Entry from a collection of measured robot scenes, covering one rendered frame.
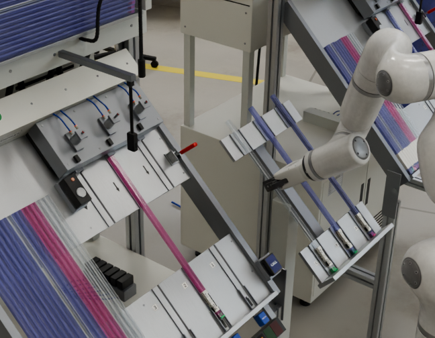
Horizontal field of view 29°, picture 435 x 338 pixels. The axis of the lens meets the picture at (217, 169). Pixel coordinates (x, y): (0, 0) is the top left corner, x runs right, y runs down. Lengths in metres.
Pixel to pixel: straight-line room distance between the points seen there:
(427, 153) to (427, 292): 0.28
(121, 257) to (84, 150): 0.60
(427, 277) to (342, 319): 1.61
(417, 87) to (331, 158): 0.47
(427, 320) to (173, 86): 3.55
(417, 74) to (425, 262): 0.37
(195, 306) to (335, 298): 1.42
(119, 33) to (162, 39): 3.78
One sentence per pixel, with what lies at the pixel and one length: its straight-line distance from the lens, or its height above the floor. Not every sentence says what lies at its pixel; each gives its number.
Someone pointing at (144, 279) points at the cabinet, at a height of 0.62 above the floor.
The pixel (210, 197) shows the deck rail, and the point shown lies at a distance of 2.22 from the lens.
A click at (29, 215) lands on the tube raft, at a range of 1.94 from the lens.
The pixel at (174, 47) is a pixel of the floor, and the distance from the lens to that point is 5.81.
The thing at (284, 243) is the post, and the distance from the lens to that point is 2.49.
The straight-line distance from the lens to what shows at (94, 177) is 2.07.
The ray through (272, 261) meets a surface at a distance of 2.21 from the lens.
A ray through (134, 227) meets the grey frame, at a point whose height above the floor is 0.71.
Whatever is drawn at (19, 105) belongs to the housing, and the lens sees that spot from 1.98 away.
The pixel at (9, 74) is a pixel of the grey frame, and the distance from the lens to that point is 1.94.
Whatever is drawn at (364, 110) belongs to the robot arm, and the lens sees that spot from 1.97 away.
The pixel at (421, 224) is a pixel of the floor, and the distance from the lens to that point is 3.96.
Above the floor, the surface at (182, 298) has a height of 0.81.
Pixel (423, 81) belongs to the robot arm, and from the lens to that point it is 1.72.
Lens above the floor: 2.08
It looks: 29 degrees down
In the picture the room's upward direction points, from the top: 1 degrees clockwise
